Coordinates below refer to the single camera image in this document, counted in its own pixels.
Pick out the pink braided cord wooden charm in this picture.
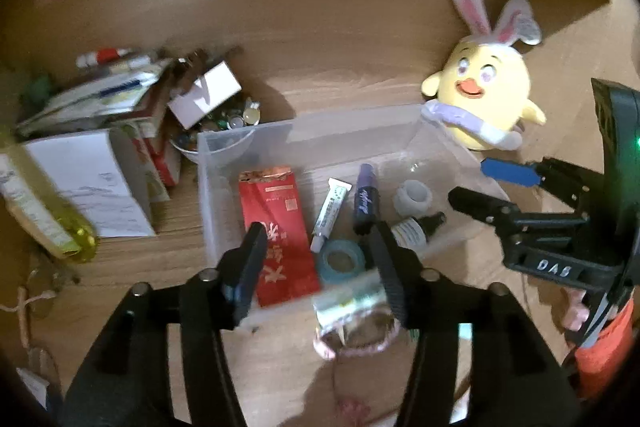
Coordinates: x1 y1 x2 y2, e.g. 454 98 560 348
314 310 401 361

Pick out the pink flower pendant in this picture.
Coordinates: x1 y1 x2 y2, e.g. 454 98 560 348
336 397 371 427

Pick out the right hand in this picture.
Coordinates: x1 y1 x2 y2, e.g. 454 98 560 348
561 287 590 332

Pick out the small dark dropper bottle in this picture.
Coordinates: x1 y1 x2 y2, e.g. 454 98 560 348
390 211 447 255

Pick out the blue tape roll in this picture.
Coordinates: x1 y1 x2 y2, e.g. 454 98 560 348
317 239 366 285

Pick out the white tape roll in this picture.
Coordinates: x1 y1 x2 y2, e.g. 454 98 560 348
393 180 433 218

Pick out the dark purple cosmetic tube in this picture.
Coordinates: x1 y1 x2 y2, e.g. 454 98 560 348
352 164 380 236

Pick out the red foil packet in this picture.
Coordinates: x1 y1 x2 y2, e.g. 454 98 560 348
239 166 320 308

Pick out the small white ointment tube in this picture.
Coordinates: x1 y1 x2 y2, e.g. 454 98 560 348
310 178 352 254

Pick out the clear plastic storage bin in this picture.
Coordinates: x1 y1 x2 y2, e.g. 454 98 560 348
195 103 511 325

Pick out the yellow chick bunny plush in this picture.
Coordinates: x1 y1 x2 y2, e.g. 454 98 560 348
421 0 547 150

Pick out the bowl of small trinkets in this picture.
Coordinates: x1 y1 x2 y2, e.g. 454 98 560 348
169 92 262 164

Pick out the white folded paper box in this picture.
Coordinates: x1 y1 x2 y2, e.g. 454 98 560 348
25 128 155 239

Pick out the small white card box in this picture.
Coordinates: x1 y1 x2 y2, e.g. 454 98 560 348
168 62 242 130

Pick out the stack of books and boxes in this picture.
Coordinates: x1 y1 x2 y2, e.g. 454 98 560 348
16 58 176 202

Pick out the yellow green oil bottle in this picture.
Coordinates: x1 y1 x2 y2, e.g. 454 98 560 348
1 135 98 263

